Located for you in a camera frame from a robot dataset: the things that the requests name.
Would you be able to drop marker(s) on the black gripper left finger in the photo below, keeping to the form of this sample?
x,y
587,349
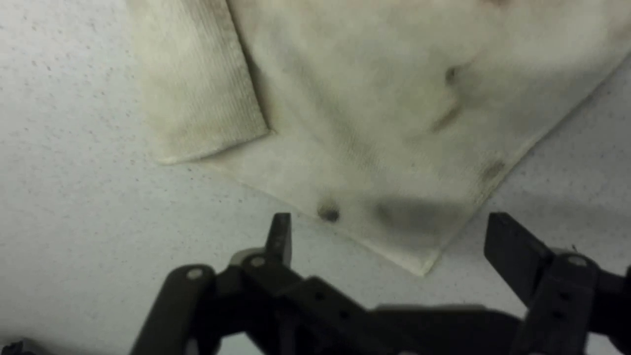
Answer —
x,y
258,296

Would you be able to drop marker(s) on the cream white cloth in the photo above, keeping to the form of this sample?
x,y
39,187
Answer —
x,y
394,120

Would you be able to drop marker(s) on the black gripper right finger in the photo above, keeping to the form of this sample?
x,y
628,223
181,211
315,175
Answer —
x,y
567,294

